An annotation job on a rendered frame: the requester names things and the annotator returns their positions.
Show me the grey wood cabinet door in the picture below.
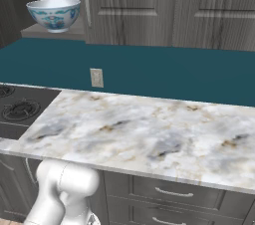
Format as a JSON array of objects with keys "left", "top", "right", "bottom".
[
  {"left": 171, "top": 0, "right": 255, "bottom": 53},
  {"left": 82, "top": 0, "right": 180, "bottom": 48}
]

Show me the grey base cabinet door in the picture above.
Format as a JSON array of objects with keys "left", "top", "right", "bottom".
[{"left": 0, "top": 153, "right": 42, "bottom": 223}]

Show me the grey wooden shelf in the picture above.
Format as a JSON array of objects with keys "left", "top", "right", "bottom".
[{"left": 20, "top": 15, "right": 87, "bottom": 42}]

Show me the grey drawer front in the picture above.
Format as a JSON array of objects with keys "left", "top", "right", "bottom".
[
  {"left": 106, "top": 195, "right": 247, "bottom": 225},
  {"left": 103, "top": 170, "right": 255, "bottom": 220}
]

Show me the black gas hob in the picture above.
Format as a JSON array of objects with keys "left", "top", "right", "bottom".
[{"left": 0, "top": 83, "right": 62, "bottom": 140}]

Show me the white bowl with blue pattern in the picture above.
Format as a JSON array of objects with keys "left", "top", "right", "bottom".
[{"left": 26, "top": 0, "right": 82, "bottom": 34}]

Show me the white wall outlet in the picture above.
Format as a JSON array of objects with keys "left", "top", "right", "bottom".
[{"left": 89, "top": 67, "right": 105, "bottom": 89}]

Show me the silver drawer handle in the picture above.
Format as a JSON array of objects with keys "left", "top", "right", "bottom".
[
  {"left": 151, "top": 216, "right": 187, "bottom": 225},
  {"left": 154, "top": 186, "right": 194, "bottom": 198}
]

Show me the silver base cabinet handle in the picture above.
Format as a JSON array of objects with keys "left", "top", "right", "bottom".
[{"left": 25, "top": 157, "right": 39, "bottom": 185}]

